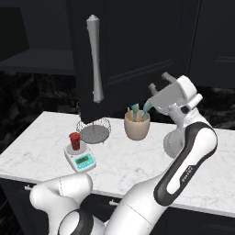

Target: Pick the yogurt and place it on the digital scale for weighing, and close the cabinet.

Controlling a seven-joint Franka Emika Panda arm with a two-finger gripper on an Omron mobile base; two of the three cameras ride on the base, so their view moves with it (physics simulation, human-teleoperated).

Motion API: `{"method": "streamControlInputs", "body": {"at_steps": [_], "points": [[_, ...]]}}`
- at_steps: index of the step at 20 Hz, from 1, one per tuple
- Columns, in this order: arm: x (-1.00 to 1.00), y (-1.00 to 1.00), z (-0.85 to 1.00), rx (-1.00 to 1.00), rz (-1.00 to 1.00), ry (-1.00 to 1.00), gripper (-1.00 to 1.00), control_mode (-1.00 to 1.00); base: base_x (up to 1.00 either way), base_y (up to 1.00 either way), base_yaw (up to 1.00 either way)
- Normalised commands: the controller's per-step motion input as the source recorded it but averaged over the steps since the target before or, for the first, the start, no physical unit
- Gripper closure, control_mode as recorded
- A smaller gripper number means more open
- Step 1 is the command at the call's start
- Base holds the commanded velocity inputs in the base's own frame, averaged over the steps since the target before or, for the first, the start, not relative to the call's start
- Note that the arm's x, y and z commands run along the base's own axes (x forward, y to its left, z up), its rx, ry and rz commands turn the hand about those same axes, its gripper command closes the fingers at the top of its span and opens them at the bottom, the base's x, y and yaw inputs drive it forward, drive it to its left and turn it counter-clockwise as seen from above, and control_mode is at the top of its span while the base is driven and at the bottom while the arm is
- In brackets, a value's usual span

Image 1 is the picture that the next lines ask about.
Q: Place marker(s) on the dark closed cabinet door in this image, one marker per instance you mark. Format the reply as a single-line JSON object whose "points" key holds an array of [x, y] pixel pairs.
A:
{"points": [[214, 42]]}

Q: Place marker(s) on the beige utensil pot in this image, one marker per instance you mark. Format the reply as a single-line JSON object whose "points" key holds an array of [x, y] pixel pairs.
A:
{"points": [[137, 129]]}

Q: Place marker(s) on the red yogurt cup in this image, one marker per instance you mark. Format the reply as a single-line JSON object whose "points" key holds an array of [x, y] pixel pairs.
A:
{"points": [[74, 141]]}

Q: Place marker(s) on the dark cabinet interior with shelf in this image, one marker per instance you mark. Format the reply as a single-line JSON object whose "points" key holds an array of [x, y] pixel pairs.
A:
{"points": [[39, 58]]}

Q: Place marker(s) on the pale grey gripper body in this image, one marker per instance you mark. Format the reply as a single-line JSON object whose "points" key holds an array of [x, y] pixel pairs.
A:
{"points": [[167, 98]]}

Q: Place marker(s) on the dark lower cabinets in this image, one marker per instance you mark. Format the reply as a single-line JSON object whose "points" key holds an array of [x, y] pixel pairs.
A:
{"points": [[18, 202]]}

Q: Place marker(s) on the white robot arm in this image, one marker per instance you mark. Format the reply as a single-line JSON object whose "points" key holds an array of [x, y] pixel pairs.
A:
{"points": [[183, 171]]}

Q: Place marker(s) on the white teal digital scale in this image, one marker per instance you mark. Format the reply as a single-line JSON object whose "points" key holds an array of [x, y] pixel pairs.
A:
{"points": [[81, 160]]}

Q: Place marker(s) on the wooden spoon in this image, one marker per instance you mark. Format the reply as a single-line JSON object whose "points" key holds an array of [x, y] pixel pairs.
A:
{"points": [[129, 114]]}

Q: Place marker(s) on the dark open cabinet door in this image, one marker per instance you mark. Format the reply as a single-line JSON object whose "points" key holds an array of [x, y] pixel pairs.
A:
{"points": [[134, 46]]}

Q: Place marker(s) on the teal spatula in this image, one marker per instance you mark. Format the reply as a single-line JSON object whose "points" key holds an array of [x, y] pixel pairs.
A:
{"points": [[147, 108], [135, 110]]}

